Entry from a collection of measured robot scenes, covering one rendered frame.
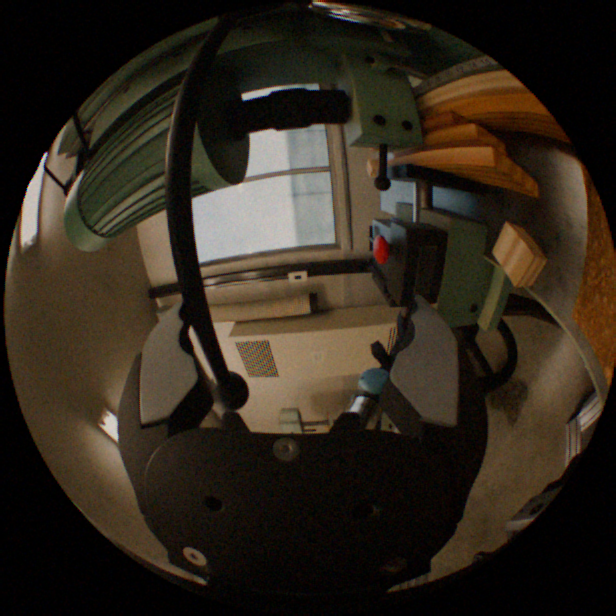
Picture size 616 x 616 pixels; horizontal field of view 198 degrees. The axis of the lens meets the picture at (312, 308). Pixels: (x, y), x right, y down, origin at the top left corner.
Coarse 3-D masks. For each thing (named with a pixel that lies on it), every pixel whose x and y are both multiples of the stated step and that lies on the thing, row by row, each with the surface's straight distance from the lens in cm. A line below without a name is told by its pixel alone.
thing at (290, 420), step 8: (288, 408) 214; (296, 408) 213; (280, 416) 226; (288, 416) 211; (296, 416) 210; (328, 416) 245; (384, 416) 221; (280, 424) 222; (288, 424) 220; (296, 424) 219; (304, 424) 235; (312, 424) 234; (320, 424) 234; (328, 424) 235; (384, 424) 217; (392, 424) 219; (288, 432) 240; (296, 432) 239; (304, 432) 259
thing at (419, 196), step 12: (396, 168) 23; (408, 168) 21; (420, 168) 22; (396, 180) 29; (408, 180) 26; (420, 180) 23; (432, 180) 22; (444, 180) 23; (456, 180) 24; (468, 180) 26; (420, 192) 26; (432, 192) 26; (420, 204) 26; (432, 204) 26
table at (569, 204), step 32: (512, 160) 23; (544, 160) 21; (576, 160) 21; (384, 192) 53; (448, 192) 30; (480, 192) 26; (512, 192) 23; (544, 192) 21; (576, 192) 20; (544, 224) 20; (576, 224) 19; (576, 256) 19; (544, 288) 20; (576, 288) 19; (480, 320) 30
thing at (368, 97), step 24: (336, 72) 32; (360, 72) 25; (384, 72) 27; (360, 96) 23; (384, 96) 24; (408, 96) 26; (360, 120) 22; (384, 120) 22; (408, 120) 24; (360, 144) 26; (408, 144) 24
